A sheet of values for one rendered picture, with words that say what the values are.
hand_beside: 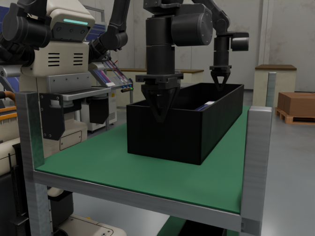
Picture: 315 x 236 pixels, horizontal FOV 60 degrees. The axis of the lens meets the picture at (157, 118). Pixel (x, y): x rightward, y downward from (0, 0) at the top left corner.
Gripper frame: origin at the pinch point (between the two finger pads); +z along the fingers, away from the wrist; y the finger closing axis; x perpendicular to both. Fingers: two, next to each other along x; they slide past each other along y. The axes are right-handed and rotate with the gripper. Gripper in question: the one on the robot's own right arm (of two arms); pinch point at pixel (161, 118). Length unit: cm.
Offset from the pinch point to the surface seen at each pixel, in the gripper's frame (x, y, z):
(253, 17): 84, 910, -145
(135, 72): 256, 442, 12
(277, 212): -26, 159, 103
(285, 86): -25, 628, 49
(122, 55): 513, 808, -31
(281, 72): -15, 627, 17
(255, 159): -20.2, -14.7, 1.2
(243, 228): -19.2, -14.6, 11.6
